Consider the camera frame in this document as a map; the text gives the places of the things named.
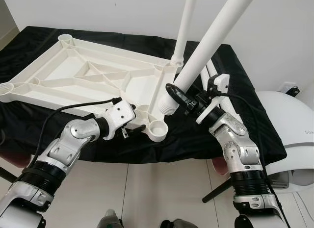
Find white plastic table top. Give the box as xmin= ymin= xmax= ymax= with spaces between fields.
xmin=0 ymin=34 xmax=184 ymax=143

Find pink cloth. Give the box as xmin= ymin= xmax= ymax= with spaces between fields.
xmin=0 ymin=152 xmax=32 ymax=169
xmin=212 ymin=157 xmax=231 ymax=176

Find white wall socket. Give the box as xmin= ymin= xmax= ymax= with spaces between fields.
xmin=281 ymin=82 xmax=297 ymax=94

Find black metal table leg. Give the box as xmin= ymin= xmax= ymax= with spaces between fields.
xmin=203 ymin=178 xmax=234 ymax=204
xmin=0 ymin=167 xmax=18 ymax=184

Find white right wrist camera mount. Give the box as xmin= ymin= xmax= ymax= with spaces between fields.
xmin=195 ymin=74 xmax=231 ymax=126

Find white plastic table leg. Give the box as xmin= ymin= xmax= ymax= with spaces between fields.
xmin=206 ymin=59 xmax=237 ymax=128
xmin=200 ymin=66 xmax=217 ymax=91
xmin=158 ymin=0 xmax=259 ymax=115
xmin=169 ymin=0 xmax=199 ymax=74

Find white dome litter box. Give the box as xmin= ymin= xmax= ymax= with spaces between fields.
xmin=255 ymin=91 xmax=314 ymax=192

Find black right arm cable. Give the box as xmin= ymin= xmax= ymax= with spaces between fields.
xmin=211 ymin=91 xmax=285 ymax=228

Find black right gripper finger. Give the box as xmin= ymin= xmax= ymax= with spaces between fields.
xmin=165 ymin=83 xmax=190 ymax=109

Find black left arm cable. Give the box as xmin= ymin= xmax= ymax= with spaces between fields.
xmin=30 ymin=97 xmax=122 ymax=167

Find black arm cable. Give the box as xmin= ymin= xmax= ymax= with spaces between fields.
xmin=211 ymin=91 xmax=285 ymax=228
xmin=30 ymin=97 xmax=122 ymax=167

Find black power plug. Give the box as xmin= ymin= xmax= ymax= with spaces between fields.
xmin=285 ymin=86 xmax=300 ymax=97

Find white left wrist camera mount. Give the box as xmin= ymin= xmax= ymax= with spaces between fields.
xmin=101 ymin=100 xmax=137 ymax=140

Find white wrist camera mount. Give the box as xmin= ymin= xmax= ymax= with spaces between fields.
xmin=195 ymin=74 xmax=231 ymax=126
xmin=101 ymin=100 xmax=137 ymax=140

